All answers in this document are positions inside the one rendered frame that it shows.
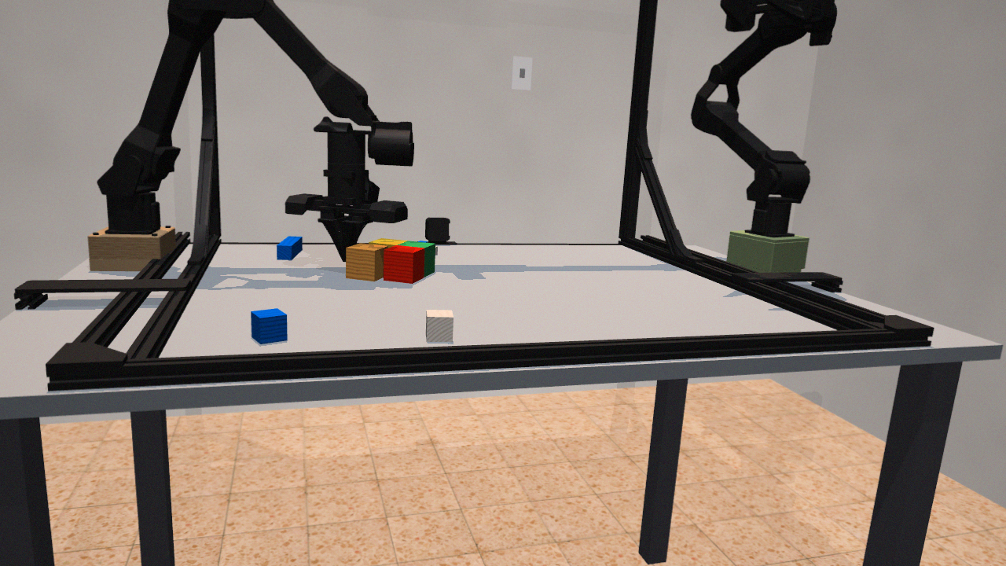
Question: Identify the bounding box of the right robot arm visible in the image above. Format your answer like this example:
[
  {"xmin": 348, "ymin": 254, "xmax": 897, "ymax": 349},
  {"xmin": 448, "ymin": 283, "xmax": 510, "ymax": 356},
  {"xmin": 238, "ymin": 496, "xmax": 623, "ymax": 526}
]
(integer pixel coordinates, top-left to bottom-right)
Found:
[{"xmin": 97, "ymin": 0, "xmax": 414, "ymax": 235}]

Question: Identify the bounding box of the red cube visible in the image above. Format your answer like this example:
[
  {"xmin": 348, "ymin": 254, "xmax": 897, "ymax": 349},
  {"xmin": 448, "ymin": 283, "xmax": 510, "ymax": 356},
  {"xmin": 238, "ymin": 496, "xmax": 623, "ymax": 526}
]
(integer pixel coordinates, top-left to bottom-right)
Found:
[{"xmin": 384, "ymin": 245, "xmax": 425, "ymax": 284}]

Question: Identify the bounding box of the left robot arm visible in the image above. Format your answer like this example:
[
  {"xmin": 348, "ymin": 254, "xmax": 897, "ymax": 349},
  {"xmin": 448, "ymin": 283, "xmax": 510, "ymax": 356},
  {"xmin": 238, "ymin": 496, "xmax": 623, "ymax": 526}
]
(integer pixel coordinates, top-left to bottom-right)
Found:
[{"xmin": 691, "ymin": 4, "xmax": 837, "ymax": 237}]

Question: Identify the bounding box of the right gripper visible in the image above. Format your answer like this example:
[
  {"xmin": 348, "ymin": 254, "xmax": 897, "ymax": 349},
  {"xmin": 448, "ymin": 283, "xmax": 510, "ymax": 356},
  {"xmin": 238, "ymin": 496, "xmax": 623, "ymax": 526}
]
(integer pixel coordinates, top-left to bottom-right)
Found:
[{"xmin": 285, "ymin": 163, "xmax": 408, "ymax": 262}]

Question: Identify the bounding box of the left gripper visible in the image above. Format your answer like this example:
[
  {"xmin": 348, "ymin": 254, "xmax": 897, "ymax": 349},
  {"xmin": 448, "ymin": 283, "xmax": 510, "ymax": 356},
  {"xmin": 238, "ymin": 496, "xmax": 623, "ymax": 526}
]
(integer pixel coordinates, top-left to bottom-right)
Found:
[{"xmin": 720, "ymin": 0, "xmax": 835, "ymax": 32}]

